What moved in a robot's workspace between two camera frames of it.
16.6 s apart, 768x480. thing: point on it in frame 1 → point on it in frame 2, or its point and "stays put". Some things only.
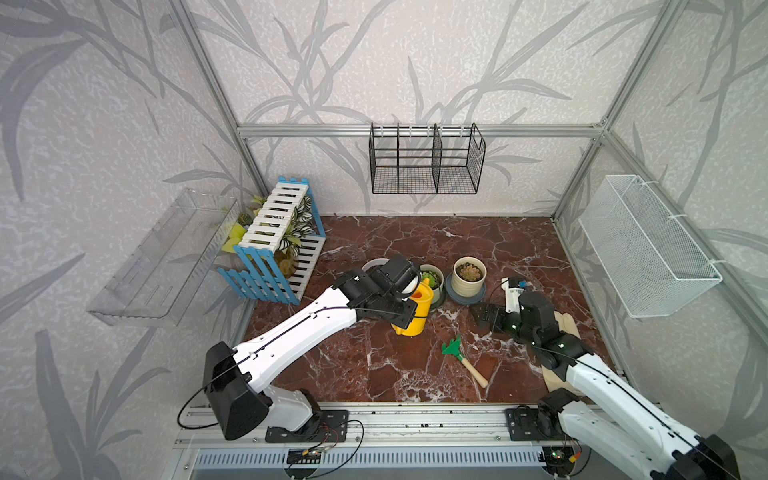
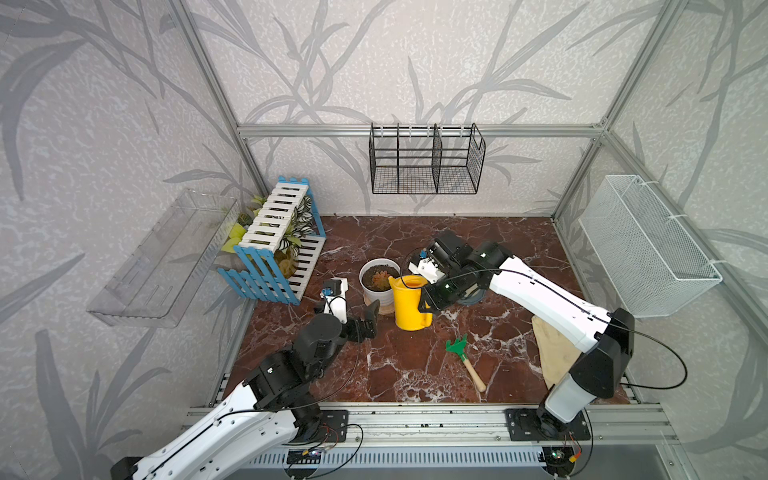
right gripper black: (498, 312) → (430, 303)
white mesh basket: (651, 262) stays put
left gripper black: (405, 317) → (358, 334)
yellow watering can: (418, 320) stays put
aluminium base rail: (396, 426) stays put
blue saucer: (465, 299) stays put
